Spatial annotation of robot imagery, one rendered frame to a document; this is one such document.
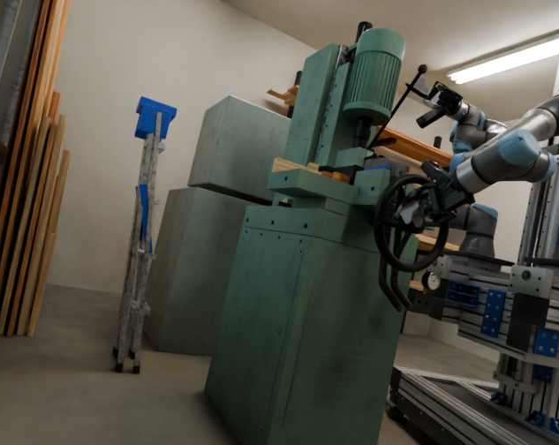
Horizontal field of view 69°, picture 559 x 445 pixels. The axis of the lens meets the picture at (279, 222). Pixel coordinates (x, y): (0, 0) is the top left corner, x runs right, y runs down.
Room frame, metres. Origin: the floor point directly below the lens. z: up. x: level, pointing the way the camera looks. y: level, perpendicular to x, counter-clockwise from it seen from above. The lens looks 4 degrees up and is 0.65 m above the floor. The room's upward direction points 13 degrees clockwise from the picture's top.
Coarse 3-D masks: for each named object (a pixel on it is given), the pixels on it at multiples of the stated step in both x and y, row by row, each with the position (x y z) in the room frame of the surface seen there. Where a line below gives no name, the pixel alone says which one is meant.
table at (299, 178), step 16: (272, 176) 1.35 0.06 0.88; (288, 176) 1.25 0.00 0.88; (304, 176) 1.20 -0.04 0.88; (320, 176) 1.23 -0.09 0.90; (288, 192) 1.35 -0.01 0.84; (304, 192) 1.27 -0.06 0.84; (320, 192) 1.23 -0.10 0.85; (336, 192) 1.26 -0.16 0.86; (352, 192) 1.29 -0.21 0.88; (368, 208) 1.30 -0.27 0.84
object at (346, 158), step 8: (344, 152) 1.50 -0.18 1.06; (352, 152) 1.45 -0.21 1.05; (360, 152) 1.43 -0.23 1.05; (368, 152) 1.44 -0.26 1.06; (336, 160) 1.53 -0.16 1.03; (344, 160) 1.49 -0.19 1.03; (352, 160) 1.44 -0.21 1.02; (360, 160) 1.43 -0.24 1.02; (336, 168) 1.53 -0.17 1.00; (344, 168) 1.50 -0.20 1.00
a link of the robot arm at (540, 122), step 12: (540, 108) 1.10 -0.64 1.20; (552, 108) 1.09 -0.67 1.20; (528, 120) 1.07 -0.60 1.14; (540, 120) 1.08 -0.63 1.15; (552, 120) 1.08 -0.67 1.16; (504, 132) 1.04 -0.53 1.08; (540, 132) 1.07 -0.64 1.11; (552, 132) 1.10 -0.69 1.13; (456, 156) 1.01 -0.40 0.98; (468, 156) 0.98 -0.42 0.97; (456, 168) 1.00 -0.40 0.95
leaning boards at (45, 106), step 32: (64, 0) 2.33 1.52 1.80; (32, 64) 1.76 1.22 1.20; (32, 96) 1.88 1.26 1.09; (32, 128) 1.83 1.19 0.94; (64, 128) 1.94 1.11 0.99; (32, 160) 2.15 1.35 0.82; (64, 160) 2.12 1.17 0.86; (0, 192) 1.85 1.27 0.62; (32, 192) 1.86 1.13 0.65; (0, 224) 1.78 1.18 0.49; (32, 224) 1.84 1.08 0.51; (0, 256) 1.93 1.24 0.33; (32, 256) 1.90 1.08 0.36; (0, 288) 1.85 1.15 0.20; (32, 288) 1.92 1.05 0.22; (0, 320) 1.86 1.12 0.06; (32, 320) 1.92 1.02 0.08
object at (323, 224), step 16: (256, 208) 1.65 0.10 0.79; (272, 208) 1.52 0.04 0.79; (288, 208) 1.41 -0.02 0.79; (304, 208) 1.31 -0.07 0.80; (320, 208) 1.24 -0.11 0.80; (256, 224) 1.61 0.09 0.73; (272, 224) 1.49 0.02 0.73; (288, 224) 1.38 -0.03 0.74; (304, 224) 1.28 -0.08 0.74; (320, 224) 1.24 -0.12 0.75; (336, 224) 1.27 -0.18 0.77; (352, 224) 1.30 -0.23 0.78; (368, 224) 1.33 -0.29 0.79; (336, 240) 1.28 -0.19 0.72; (352, 240) 1.31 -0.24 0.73; (368, 240) 1.33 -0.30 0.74; (416, 240) 1.43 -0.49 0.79; (400, 256) 1.40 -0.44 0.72
